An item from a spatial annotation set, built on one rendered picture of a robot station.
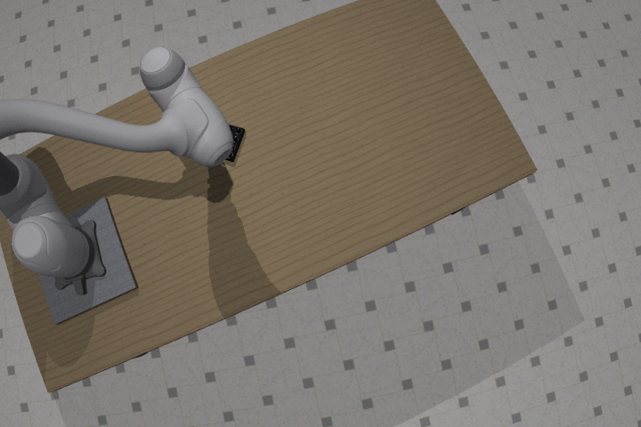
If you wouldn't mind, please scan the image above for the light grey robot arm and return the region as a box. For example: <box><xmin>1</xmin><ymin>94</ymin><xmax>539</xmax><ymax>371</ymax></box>
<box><xmin>0</xmin><ymin>46</ymin><xmax>233</xmax><ymax>295</ymax></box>

